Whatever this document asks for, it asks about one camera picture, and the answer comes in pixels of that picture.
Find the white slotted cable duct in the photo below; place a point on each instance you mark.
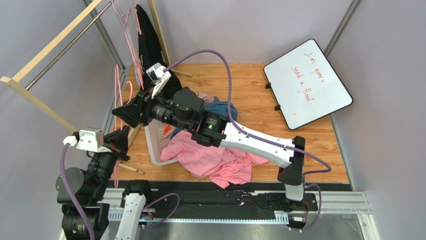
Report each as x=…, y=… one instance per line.
x=239, y=217

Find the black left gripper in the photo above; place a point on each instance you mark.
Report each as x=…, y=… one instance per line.
x=119, y=138

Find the pink t-shirt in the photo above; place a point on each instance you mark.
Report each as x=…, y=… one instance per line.
x=223, y=166

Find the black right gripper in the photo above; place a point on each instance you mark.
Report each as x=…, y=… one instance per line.
x=143, y=108

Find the wooden clothes rack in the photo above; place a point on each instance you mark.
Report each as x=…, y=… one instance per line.
x=79, y=86

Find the black hanging t-shirt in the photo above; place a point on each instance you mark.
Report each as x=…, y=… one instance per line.
x=150, y=53

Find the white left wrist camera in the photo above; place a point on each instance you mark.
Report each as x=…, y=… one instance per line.
x=89, y=139

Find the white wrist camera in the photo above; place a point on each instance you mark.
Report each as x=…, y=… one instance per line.
x=89, y=139
x=159, y=76

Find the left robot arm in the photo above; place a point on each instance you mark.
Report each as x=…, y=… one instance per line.
x=80, y=192

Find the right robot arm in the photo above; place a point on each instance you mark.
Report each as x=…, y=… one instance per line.
x=187, y=112

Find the orange garment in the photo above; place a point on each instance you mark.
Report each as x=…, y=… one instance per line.
x=167, y=129

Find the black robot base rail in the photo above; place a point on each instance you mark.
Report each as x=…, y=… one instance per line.
x=169, y=197

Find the teal blue t-shirt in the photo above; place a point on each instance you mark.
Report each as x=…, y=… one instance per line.
x=220, y=107

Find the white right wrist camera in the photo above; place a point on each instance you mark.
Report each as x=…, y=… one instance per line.
x=159, y=76

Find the white plastic laundry basket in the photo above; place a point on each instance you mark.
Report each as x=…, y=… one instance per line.
x=154, y=133

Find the white board with red writing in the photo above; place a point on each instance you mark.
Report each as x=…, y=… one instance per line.
x=305, y=85

